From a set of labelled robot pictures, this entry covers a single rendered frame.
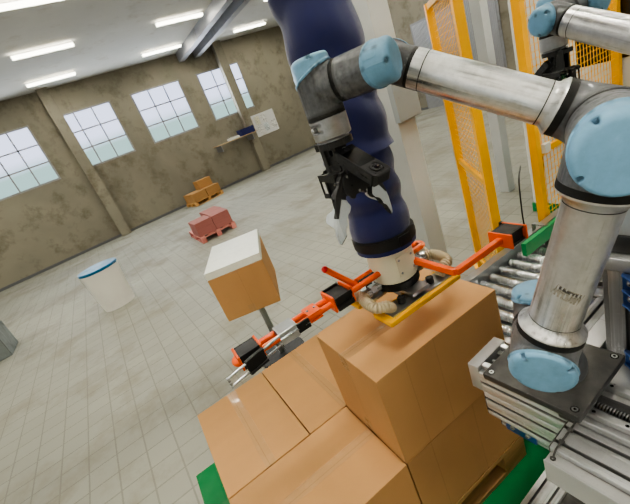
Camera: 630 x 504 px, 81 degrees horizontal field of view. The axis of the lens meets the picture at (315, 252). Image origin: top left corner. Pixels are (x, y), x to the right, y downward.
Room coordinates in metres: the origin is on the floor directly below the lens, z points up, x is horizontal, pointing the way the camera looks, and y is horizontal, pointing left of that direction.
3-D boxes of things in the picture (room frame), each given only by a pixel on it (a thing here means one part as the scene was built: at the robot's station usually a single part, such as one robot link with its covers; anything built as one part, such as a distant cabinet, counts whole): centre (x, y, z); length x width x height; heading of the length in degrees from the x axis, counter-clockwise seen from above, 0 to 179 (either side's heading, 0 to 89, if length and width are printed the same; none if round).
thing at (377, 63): (0.70, -0.21, 1.82); 0.11 x 0.11 x 0.08; 52
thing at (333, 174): (0.76, -0.11, 1.66); 0.09 x 0.08 x 0.12; 26
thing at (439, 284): (1.12, -0.29, 1.08); 0.34 x 0.10 x 0.05; 112
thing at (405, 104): (2.50, -0.91, 1.62); 0.20 x 0.05 x 0.30; 113
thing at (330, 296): (1.12, -0.02, 1.18); 0.10 x 0.08 x 0.06; 22
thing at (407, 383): (1.23, -0.23, 0.74); 0.60 x 0.40 x 0.40; 112
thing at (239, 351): (0.99, 0.31, 1.18); 0.08 x 0.07 x 0.05; 112
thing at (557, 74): (1.19, -0.94, 1.62); 0.09 x 0.08 x 0.12; 4
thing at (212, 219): (7.95, 1.93, 0.21); 1.17 x 0.82 x 0.43; 26
